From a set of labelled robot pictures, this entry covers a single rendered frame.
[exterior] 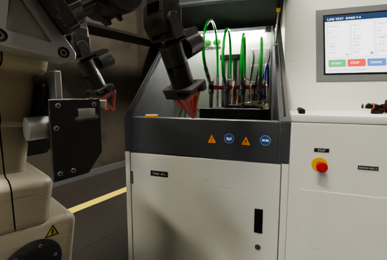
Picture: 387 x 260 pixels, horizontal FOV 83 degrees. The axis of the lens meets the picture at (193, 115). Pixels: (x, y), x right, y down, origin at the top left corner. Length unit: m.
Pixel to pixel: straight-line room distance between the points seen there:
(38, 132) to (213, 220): 0.76
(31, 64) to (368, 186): 1.02
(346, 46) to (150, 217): 1.17
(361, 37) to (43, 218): 1.29
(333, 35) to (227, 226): 0.97
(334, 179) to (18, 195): 0.91
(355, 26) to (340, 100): 0.34
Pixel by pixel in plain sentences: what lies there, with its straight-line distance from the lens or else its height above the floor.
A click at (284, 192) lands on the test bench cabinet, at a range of 0.95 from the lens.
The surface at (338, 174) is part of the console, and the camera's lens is 0.96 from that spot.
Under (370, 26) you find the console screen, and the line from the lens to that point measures 1.30.
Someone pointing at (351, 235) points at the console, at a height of 0.55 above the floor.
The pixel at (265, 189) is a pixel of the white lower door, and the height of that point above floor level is 0.68.
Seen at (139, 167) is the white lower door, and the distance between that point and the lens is 1.05.
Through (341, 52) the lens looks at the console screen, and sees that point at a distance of 1.21.
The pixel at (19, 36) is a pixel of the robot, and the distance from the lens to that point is 0.37.
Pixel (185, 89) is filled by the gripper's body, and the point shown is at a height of 1.07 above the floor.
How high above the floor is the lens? 1.06
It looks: 6 degrees down
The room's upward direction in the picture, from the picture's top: straight up
